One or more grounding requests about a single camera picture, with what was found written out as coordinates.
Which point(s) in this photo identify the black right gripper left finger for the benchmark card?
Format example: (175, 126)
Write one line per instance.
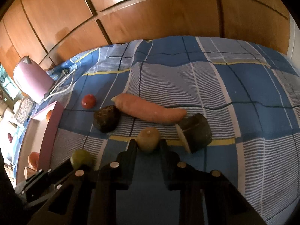
(87, 196)

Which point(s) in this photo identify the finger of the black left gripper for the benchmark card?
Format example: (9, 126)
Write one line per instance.
(63, 171)
(39, 184)

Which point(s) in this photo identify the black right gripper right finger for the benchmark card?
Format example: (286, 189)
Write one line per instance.
(204, 198)

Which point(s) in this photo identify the large orange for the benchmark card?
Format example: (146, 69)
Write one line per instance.
(33, 159)

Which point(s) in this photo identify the green apple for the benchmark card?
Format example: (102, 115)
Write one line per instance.
(81, 157)

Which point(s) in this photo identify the small tangerine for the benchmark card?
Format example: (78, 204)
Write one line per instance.
(48, 115)

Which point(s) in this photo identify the dark brown mangosteen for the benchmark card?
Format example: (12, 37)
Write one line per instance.
(107, 119)

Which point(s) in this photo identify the small red tomato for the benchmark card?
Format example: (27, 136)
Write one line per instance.
(88, 101)

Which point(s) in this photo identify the small yellow-green fruit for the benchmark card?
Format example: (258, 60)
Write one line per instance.
(148, 139)

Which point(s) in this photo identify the orange carrot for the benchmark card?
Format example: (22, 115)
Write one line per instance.
(139, 108)

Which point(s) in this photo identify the pink white shallow tray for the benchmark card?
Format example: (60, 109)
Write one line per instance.
(39, 137)

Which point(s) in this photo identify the red object on floor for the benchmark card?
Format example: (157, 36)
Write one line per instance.
(10, 137)

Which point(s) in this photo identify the silver ornate tissue box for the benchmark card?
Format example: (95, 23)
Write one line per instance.
(24, 111)

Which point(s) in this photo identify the pink electric kettle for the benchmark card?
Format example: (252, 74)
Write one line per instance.
(32, 79)

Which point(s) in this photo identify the blue plaid tablecloth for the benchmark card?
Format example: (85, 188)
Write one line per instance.
(248, 93)

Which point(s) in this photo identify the wooden wall cabinet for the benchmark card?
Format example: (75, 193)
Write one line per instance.
(52, 31)

